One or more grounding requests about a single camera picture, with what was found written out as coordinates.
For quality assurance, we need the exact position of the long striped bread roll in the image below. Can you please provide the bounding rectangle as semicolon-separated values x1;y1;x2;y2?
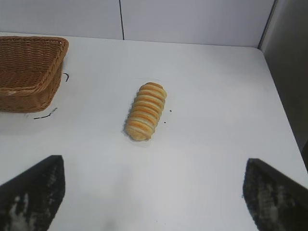
124;81;168;141

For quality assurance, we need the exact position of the brown woven wicker basket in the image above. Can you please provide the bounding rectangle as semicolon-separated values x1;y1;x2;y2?
0;36;70;113

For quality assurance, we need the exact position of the grey metal side panel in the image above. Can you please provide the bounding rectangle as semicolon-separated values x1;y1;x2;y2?
258;0;308;169

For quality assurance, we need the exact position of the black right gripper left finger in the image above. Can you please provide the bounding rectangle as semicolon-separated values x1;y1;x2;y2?
0;154;66;231

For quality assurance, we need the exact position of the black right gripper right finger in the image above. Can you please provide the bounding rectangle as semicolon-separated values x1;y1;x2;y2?
242;158;308;231

